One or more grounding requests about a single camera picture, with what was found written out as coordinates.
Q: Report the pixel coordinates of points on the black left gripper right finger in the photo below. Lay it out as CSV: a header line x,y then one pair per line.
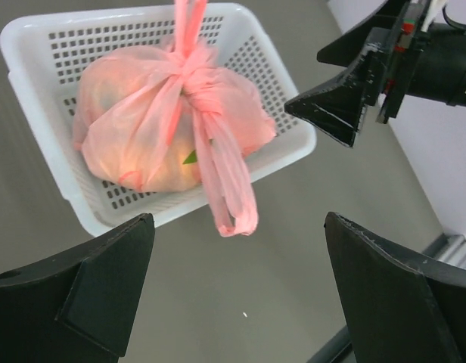
x,y
399,305

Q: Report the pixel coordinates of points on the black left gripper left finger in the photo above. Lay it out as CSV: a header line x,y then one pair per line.
x,y
78,305

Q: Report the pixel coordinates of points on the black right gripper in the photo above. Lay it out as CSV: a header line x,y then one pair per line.
x,y
419,52

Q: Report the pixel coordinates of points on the pink plastic bag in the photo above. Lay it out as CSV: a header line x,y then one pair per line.
x,y
161,119

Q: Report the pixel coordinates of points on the white perforated plastic basket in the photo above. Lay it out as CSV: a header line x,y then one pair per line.
x,y
46,55

